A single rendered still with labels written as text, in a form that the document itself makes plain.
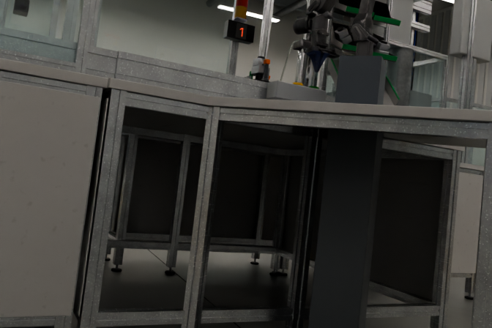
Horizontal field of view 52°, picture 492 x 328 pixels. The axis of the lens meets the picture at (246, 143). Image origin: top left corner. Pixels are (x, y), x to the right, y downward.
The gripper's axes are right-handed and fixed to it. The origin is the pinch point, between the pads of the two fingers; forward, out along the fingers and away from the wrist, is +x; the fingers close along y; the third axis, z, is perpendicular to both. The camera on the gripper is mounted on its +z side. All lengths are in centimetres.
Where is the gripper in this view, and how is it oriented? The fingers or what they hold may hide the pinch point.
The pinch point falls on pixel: (317, 63)
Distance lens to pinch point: 188.7
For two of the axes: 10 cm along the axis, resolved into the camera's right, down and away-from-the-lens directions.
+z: -4.6, 0.4, 8.9
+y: -8.9, -1.2, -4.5
